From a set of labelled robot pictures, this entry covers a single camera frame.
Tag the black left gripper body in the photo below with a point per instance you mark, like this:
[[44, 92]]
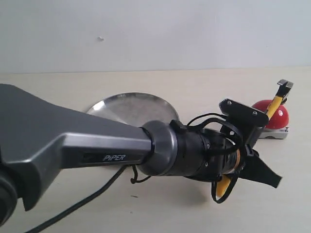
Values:
[[226, 154]]

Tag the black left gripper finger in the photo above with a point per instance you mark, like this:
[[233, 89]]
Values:
[[257, 171]]

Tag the yellow black claw hammer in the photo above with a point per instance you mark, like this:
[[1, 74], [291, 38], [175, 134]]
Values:
[[225, 186]]

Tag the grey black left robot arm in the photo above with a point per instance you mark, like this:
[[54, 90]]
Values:
[[39, 139]]

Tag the red dome push button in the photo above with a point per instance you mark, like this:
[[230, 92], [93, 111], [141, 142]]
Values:
[[277, 126]]

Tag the round steel plate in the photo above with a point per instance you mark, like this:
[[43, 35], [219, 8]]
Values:
[[134, 108]]

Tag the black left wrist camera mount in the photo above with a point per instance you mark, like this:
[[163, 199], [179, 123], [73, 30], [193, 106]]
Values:
[[248, 120]]

